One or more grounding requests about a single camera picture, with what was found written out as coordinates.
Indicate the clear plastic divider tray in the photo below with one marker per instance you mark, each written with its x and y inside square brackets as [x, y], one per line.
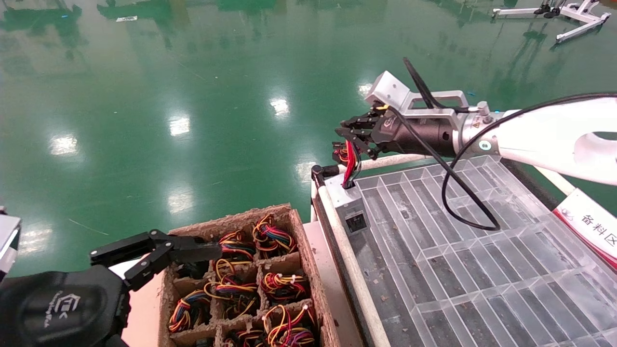
[458, 270]

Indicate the white red printed sign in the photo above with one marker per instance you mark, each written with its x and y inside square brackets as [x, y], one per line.
[593, 224]

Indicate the white metal stand base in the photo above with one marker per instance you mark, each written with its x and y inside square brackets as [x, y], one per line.
[581, 17]

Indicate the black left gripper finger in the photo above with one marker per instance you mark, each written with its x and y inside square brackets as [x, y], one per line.
[188, 250]

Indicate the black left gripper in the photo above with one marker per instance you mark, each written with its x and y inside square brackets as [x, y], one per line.
[58, 308]

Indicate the white pipe cart frame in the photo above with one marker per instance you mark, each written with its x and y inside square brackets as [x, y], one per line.
[349, 270]

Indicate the brown pulp cardboard divider box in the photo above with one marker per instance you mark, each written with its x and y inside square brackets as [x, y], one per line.
[308, 250]

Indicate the white paper scrap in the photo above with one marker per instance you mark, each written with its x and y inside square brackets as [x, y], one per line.
[126, 19]

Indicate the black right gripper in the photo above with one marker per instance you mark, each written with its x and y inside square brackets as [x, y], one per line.
[443, 137]

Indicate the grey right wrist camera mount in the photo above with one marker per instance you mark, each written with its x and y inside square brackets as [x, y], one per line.
[390, 91]

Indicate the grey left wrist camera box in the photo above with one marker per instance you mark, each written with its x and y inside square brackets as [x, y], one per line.
[8, 241]

